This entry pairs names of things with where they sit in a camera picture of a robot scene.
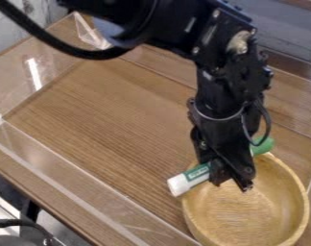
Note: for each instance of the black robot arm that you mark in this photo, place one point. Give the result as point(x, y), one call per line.
point(211, 33)

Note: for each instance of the clear acrylic front wall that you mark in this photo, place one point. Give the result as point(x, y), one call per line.
point(101, 214)

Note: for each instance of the brown wooden bowl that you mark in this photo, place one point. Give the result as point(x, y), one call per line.
point(266, 216)

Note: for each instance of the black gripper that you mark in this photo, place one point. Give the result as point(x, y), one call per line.
point(222, 141)

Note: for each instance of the green and white marker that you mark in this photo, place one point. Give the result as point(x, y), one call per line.
point(185, 181)

